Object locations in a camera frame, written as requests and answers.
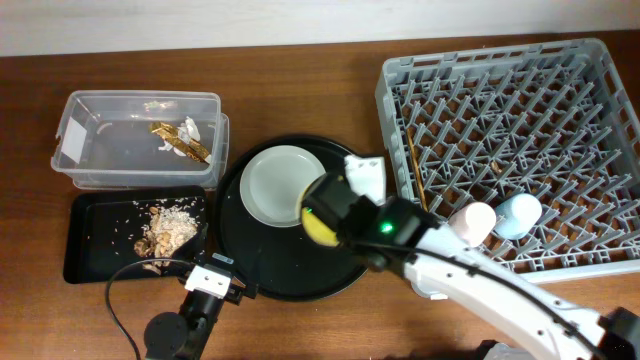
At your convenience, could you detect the yellow bowl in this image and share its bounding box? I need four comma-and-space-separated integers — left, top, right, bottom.
296, 184, 339, 248

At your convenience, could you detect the food scraps pile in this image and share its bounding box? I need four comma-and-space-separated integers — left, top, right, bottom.
107, 196, 202, 275

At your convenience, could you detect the grey plate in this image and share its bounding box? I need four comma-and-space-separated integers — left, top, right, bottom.
240, 145, 325, 228

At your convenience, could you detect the wooden chopstick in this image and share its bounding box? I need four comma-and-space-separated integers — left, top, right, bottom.
406, 127, 428, 211

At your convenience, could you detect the brown snack wrapper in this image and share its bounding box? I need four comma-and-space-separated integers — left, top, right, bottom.
149, 122, 211, 164

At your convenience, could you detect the pink plastic cup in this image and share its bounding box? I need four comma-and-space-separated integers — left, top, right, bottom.
448, 202, 497, 247

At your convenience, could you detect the white napkin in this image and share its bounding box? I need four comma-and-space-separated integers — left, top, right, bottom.
159, 117, 201, 157

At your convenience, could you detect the blue plastic cup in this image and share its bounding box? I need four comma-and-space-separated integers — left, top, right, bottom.
494, 193, 542, 240

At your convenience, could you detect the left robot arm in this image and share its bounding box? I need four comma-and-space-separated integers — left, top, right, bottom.
144, 252, 258, 360

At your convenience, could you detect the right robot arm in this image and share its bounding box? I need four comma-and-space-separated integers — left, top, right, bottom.
298, 173, 639, 359

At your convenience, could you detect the grey dishwasher rack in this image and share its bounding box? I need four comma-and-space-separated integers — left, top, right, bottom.
375, 38, 639, 283

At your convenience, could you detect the round black tray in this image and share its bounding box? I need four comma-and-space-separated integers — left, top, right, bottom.
209, 134, 367, 302

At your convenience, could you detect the black rectangular tray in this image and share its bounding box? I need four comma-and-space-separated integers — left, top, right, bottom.
63, 186, 207, 284

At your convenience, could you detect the clear plastic bin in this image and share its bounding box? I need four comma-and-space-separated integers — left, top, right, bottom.
51, 90, 230, 190

